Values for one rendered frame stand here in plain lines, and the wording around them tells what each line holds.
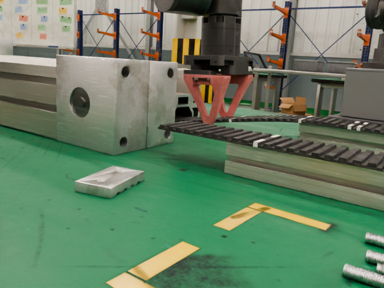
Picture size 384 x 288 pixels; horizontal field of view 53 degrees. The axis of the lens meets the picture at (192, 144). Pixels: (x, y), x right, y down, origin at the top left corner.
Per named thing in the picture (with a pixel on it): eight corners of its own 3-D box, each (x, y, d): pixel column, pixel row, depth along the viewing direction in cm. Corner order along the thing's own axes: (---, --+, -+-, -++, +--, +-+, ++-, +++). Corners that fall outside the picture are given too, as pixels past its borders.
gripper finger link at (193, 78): (180, 124, 56) (182, 59, 54) (206, 119, 62) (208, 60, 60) (221, 130, 53) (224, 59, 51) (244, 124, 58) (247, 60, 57)
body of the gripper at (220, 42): (182, 68, 54) (182, 13, 53) (217, 68, 63) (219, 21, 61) (222, 69, 51) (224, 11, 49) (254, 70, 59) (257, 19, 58)
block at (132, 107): (185, 140, 48) (190, 63, 46) (113, 156, 38) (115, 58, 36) (132, 129, 53) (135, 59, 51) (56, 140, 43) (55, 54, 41)
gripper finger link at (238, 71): (190, 123, 58) (191, 59, 56) (214, 118, 64) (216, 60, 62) (230, 127, 55) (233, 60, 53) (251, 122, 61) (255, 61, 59)
